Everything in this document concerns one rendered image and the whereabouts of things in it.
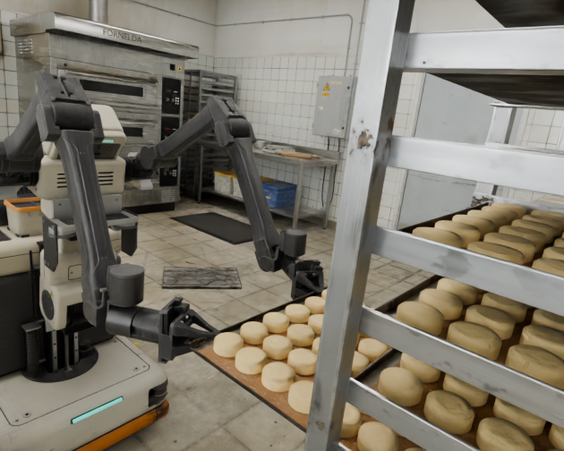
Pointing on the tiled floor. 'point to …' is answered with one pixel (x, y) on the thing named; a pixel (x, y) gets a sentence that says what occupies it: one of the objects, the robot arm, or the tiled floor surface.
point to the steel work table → (283, 163)
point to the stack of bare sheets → (200, 278)
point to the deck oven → (112, 84)
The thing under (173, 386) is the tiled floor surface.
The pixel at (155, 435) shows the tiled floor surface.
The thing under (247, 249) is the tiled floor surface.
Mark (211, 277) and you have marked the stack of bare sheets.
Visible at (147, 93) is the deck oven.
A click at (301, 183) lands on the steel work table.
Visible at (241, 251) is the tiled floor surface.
